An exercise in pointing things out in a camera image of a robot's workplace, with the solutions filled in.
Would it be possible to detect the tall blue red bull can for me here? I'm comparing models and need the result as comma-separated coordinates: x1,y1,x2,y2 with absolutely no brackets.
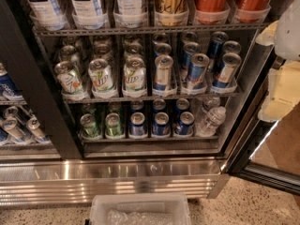
206,31,228,70

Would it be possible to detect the steel fridge base grille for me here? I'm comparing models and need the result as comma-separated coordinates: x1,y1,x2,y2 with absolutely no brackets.
0,159,229,206

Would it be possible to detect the coca cola can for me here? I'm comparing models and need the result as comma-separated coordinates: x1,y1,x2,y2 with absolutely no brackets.
194,0,227,24
236,0,269,23

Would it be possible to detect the middle tea bottle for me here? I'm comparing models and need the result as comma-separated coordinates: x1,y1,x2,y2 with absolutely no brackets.
71,0,105,30

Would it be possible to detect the right blue pepsi can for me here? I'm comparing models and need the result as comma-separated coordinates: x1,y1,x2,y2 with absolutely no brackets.
174,112,194,135

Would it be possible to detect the left coca cola can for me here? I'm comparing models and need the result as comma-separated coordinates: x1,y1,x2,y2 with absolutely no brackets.
194,0,227,24

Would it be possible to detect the silver red bull can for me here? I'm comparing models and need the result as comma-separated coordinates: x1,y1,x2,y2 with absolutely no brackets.
154,54,173,91
154,43,172,58

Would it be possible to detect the front silver red bull can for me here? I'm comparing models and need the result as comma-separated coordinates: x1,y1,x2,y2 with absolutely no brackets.
154,54,173,91

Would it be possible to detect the gold drink can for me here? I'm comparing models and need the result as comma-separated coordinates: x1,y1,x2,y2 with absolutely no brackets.
156,0,188,26

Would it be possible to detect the left tea bottle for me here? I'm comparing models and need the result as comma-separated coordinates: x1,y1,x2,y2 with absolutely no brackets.
27,0,67,31

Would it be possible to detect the left green can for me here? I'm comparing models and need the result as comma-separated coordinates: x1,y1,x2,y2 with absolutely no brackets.
80,113,101,139

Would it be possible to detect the left blue pepsi can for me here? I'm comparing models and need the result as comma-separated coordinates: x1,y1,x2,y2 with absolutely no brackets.
129,112,147,137

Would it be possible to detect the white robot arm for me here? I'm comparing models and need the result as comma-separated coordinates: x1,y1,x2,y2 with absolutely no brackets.
256,0,300,122

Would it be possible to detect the second row middle 7up can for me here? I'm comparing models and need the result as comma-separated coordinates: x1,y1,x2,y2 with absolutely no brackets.
93,44,114,64

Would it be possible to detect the front clear water bottle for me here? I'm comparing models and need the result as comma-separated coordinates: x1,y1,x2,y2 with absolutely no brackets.
197,106,226,137

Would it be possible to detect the tea bottle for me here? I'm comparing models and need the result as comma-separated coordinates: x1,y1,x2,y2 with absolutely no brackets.
27,0,67,31
71,0,105,30
113,0,147,28

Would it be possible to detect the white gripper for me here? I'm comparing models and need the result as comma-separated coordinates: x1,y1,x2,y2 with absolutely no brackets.
255,21,300,122

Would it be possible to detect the front blue red bull can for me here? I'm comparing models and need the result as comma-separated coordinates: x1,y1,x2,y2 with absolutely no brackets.
187,53,209,90

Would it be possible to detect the left compartment lower can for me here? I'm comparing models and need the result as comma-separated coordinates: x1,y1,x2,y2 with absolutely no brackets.
2,118,30,143

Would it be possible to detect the right coca cola can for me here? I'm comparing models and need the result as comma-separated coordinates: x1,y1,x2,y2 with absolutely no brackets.
236,0,269,23

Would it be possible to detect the fridge glass door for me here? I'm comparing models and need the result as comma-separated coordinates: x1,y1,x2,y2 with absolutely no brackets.
227,57,300,196

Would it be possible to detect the black fridge center post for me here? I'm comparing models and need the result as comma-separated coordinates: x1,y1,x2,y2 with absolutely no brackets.
0,0,83,159

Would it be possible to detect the blue can left compartment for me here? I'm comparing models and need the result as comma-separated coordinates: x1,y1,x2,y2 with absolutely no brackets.
0,63,23,101

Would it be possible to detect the right tea bottle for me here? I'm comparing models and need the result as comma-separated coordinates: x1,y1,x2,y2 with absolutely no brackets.
113,0,147,28

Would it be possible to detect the right front red bull can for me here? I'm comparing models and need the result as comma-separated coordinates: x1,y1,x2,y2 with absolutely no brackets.
213,52,242,88

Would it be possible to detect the compartment can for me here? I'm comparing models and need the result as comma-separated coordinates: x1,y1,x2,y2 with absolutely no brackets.
2,118,30,143
26,117,50,143

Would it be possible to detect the clear plastic bin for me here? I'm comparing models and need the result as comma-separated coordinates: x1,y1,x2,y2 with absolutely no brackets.
89,193,191,225

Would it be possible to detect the rear right red bull can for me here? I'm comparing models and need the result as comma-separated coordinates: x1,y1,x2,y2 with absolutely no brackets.
221,40,242,56

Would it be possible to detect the blue pepsi can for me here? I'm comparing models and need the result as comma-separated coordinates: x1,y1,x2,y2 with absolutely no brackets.
152,112,170,136
129,112,147,137
174,112,194,135

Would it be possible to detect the second row left 7up can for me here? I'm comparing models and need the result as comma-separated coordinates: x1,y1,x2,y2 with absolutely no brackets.
59,45,83,73

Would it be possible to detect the right green can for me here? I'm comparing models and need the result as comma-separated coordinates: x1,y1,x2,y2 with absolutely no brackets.
105,112,123,137

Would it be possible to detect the left compartment right can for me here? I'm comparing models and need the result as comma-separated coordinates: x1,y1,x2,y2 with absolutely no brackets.
26,117,50,143

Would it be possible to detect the second row 7up can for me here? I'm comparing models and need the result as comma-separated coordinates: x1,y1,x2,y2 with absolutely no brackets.
93,44,114,64
59,45,83,73
124,43,143,59

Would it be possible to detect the rear clear water bottle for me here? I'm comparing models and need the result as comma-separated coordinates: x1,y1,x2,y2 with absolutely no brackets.
196,97,220,115

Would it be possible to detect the clear water bottle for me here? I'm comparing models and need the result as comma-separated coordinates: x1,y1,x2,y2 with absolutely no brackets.
196,97,220,115
197,106,226,137

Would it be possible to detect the green can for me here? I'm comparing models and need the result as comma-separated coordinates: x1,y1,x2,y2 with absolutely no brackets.
80,113,101,139
105,112,123,137

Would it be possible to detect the middle blue pepsi can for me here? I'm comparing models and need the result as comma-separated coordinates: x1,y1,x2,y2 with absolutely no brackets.
152,112,170,136

